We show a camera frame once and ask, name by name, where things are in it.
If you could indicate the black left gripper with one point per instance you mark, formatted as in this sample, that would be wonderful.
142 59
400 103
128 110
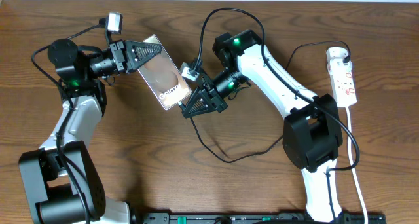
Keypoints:
119 56

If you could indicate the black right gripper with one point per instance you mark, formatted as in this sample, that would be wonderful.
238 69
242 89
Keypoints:
211 104

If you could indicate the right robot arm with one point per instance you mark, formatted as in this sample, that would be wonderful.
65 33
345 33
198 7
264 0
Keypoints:
311 130

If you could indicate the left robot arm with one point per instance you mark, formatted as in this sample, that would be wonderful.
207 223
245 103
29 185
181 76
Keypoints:
61 182

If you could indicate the white USB charger adapter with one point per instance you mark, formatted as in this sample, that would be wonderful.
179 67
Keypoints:
338 60

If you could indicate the white power strip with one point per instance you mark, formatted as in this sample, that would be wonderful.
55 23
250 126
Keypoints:
343 88

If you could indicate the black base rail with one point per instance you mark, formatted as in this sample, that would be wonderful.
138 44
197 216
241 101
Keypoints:
282 217

